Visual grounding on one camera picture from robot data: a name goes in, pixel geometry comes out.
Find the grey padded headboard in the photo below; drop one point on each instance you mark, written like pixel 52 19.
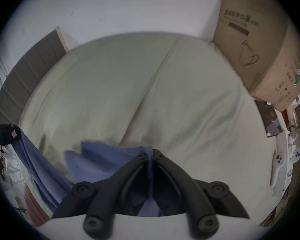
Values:
pixel 27 71

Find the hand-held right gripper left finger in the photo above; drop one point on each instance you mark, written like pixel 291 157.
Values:
pixel 107 191

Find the blue garment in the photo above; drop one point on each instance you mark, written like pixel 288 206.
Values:
pixel 102 161

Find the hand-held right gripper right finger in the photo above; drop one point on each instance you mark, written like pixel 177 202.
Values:
pixel 185 191

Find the brown cardboard carton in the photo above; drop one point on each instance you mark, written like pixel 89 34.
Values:
pixel 255 46

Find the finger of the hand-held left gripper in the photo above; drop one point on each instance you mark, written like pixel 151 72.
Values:
pixel 5 135

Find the dark printed card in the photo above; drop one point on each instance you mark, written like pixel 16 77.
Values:
pixel 270 119

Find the white hand controller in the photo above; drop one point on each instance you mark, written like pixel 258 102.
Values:
pixel 277 166
pixel 295 154

